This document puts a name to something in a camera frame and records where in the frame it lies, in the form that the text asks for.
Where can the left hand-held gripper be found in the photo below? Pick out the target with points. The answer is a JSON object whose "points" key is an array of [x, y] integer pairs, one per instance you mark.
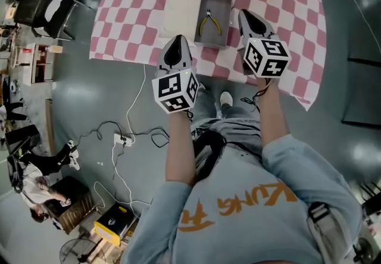
{"points": [[174, 90]]}

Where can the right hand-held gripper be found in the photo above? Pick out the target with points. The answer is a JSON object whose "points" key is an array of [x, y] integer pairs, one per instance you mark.
{"points": [[266, 58]]}

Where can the grey cardboard box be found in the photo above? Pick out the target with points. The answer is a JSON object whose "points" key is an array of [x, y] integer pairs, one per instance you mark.
{"points": [[221, 3]]}

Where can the person's right forearm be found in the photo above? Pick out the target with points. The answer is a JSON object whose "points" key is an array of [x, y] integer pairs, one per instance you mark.
{"points": [[272, 114]]}

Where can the person's left forearm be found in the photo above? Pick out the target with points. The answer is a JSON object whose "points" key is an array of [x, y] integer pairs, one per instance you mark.
{"points": [[180, 149]]}

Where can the white box lid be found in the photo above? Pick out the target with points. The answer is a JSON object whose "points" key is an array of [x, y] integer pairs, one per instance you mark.
{"points": [[181, 9]]}

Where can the person's white shoe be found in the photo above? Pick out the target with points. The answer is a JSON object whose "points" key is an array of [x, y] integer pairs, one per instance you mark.
{"points": [[226, 98]]}

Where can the pink checkered tablecloth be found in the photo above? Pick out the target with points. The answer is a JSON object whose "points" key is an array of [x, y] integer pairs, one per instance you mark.
{"points": [[134, 3]]}

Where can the person's blue jeans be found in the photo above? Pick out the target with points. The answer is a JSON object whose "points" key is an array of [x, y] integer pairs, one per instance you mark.
{"points": [[238, 124]]}

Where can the white power strip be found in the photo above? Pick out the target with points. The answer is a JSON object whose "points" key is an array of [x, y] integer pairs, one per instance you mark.
{"points": [[122, 139]]}

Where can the small wooden shelf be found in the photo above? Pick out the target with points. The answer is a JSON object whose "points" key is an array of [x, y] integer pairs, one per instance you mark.
{"points": [[41, 63]]}

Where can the black office chair white cloth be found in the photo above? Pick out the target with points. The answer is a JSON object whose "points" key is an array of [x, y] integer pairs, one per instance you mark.
{"points": [[35, 9]]}

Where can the wooden crate black top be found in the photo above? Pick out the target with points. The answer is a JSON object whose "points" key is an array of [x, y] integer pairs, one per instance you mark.
{"points": [[71, 197]]}

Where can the yellow black toolbox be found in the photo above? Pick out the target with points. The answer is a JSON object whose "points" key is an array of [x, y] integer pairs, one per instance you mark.
{"points": [[113, 224]]}

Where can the light blue sweatshirt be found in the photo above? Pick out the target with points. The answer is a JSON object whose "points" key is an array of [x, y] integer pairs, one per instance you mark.
{"points": [[253, 227]]}

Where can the black floor fan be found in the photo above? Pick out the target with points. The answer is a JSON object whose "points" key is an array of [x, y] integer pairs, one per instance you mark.
{"points": [[78, 252]]}

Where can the black frame table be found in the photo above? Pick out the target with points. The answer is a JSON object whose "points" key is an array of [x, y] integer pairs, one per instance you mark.
{"points": [[363, 93]]}

